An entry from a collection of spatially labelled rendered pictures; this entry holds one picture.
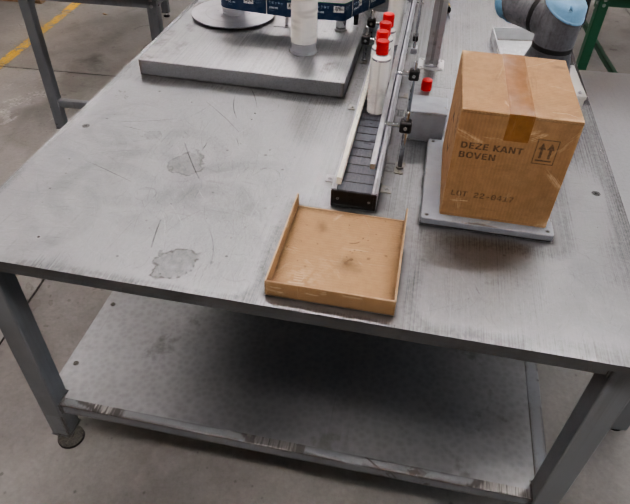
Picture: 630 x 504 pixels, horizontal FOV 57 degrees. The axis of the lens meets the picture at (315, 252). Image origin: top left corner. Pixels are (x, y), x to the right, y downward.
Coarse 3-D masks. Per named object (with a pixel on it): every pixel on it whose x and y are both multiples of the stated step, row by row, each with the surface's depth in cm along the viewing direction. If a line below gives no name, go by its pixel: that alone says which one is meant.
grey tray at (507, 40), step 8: (496, 32) 216; (504, 32) 215; (512, 32) 215; (520, 32) 215; (528, 32) 214; (496, 40) 205; (504, 40) 217; (512, 40) 217; (520, 40) 216; (528, 40) 216; (496, 48) 204; (504, 48) 211; (512, 48) 211; (520, 48) 211; (528, 48) 211
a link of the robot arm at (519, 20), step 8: (496, 0) 173; (504, 0) 170; (512, 0) 169; (520, 0) 167; (528, 0) 166; (496, 8) 174; (504, 8) 171; (512, 8) 169; (520, 8) 167; (528, 8) 166; (504, 16) 174; (512, 16) 171; (520, 16) 168; (520, 24) 171
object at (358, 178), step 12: (396, 48) 198; (360, 120) 160; (372, 120) 160; (360, 132) 155; (372, 132) 155; (384, 132) 156; (360, 144) 151; (372, 144) 151; (360, 156) 147; (348, 168) 142; (360, 168) 142; (348, 180) 138; (360, 180) 139; (372, 180) 139; (360, 192) 135
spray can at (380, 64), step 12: (384, 48) 150; (372, 60) 153; (384, 60) 151; (372, 72) 155; (384, 72) 154; (372, 84) 156; (384, 84) 156; (372, 96) 159; (384, 96) 159; (372, 108) 161
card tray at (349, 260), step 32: (288, 224) 129; (320, 224) 133; (352, 224) 133; (384, 224) 134; (288, 256) 125; (320, 256) 125; (352, 256) 125; (384, 256) 126; (288, 288) 114; (320, 288) 113; (352, 288) 118; (384, 288) 118
